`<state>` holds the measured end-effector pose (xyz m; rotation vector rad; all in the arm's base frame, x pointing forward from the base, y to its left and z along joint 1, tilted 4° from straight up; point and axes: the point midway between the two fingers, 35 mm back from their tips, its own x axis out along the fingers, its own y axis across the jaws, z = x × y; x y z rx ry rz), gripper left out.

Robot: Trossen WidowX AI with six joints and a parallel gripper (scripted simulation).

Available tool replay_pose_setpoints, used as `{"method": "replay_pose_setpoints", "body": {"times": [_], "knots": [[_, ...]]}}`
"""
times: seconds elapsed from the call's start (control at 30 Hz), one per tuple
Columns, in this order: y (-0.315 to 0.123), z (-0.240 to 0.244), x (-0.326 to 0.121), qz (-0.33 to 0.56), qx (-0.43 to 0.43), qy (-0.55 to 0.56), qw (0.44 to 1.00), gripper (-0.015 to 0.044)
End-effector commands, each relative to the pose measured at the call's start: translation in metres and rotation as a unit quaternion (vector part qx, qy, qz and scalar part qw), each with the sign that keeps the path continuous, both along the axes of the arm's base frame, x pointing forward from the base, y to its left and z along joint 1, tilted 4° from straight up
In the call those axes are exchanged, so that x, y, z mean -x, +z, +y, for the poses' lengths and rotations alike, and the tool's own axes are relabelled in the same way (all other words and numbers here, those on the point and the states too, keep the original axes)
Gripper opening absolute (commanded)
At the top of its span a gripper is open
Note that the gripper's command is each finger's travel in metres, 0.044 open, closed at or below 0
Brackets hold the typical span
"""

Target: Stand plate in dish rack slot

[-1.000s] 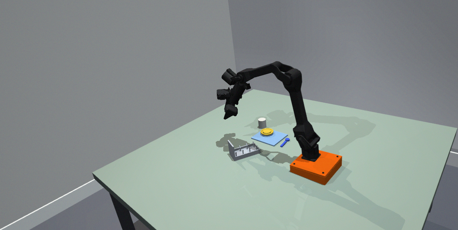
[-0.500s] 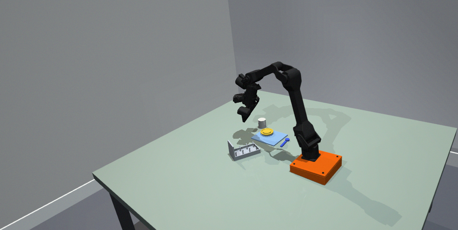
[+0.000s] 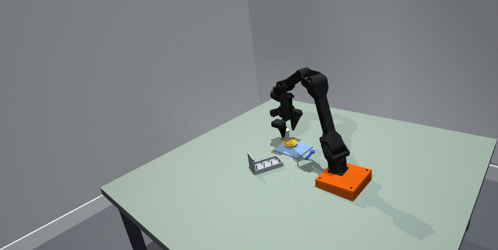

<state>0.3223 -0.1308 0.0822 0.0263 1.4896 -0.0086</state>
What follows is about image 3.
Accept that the grey dish rack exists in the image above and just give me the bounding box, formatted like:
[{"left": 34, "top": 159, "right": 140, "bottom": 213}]
[{"left": 247, "top": 152, "right": 283, "bottom": 175}]

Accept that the yellow plate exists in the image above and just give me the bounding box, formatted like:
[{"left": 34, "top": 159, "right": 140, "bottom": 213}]
[{"left": 283, "top": 139, "right": 297, "bottom": 147}]

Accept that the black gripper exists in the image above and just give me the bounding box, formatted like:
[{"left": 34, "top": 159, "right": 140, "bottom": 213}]
[{"left": 271, "top": 105, "right": 303, "bottom": 137}]

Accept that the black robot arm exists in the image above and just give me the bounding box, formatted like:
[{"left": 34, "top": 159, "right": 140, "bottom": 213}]
[{"left": 270, "top": 67, "right": 350, "bottom": 176}]

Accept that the grey cylinder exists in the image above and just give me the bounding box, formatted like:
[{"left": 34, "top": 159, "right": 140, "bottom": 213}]
[{"left": 281, "top": 128, "right": 289, "bottom": 140}]

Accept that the light blue flat mat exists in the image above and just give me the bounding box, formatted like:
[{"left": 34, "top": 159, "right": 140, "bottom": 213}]
[{"left": 273, "top": 142, "right": 313, "bottom": 159}]

